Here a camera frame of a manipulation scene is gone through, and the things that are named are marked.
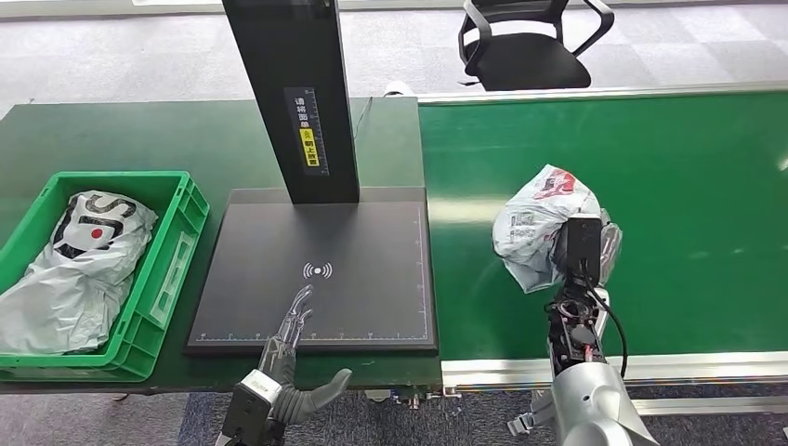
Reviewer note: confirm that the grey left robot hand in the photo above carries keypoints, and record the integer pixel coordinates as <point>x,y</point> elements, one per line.
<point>295,397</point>

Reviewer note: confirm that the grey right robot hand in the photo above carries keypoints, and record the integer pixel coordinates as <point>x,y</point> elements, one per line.
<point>610,246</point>

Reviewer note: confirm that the white package with red print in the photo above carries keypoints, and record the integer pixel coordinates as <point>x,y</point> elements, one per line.
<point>529,234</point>

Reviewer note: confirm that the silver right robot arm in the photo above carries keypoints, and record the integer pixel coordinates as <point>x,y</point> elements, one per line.
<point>585,394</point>

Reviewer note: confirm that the green conveyor belt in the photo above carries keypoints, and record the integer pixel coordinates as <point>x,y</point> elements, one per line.
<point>696,215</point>

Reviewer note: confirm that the black inbound scanner machine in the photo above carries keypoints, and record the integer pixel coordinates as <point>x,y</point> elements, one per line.
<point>320,246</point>

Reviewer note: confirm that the white package with black print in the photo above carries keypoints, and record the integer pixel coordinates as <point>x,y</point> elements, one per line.
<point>74,277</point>

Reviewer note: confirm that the green plastic crate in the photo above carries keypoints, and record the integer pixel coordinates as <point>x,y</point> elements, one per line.
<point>157,295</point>

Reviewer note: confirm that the black office chair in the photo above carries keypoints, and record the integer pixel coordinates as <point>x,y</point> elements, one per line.
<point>529,61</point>

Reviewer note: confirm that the black label sticker with yellow patch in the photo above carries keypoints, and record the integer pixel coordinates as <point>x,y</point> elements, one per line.
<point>308,132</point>

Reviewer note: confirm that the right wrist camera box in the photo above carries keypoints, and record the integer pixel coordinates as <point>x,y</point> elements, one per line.
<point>583,246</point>

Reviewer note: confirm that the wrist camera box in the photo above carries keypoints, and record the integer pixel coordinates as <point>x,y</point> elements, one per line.
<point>583,246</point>
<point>249,403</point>

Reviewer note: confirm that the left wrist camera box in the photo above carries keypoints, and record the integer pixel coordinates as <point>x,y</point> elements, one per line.
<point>249,403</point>

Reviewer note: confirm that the aluminium conveyor frame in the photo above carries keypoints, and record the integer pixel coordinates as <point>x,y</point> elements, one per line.
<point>696,363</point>

